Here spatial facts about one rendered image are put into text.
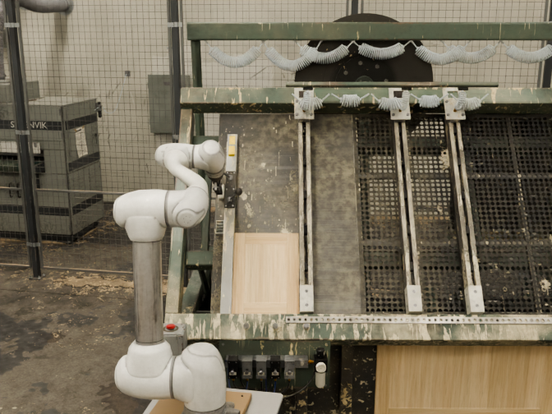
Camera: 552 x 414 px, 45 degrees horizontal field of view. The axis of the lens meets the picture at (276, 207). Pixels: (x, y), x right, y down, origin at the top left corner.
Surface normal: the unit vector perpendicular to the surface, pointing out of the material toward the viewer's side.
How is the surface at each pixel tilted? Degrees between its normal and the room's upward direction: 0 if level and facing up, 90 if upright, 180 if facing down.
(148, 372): 78
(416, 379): 90
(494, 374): 90
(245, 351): 90
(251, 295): 50
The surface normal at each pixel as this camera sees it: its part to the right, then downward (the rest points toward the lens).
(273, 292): 0.00, -0.42
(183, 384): -0.11, 0.07
